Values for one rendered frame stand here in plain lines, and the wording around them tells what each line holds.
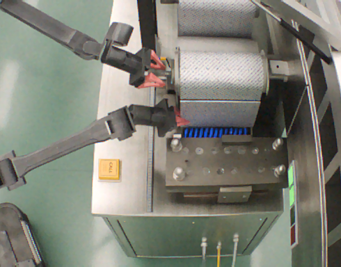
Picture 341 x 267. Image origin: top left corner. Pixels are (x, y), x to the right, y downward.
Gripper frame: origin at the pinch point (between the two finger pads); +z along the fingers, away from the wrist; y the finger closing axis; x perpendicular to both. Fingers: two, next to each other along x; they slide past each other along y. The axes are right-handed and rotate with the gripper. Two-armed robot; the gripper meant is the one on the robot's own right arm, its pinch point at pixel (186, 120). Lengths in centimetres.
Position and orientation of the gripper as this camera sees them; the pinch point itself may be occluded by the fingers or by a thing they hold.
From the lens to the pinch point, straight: 145.8
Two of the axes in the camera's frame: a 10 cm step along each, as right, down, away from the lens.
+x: 5.5, -4.1, -7.3
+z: 8.2, 0.9, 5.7
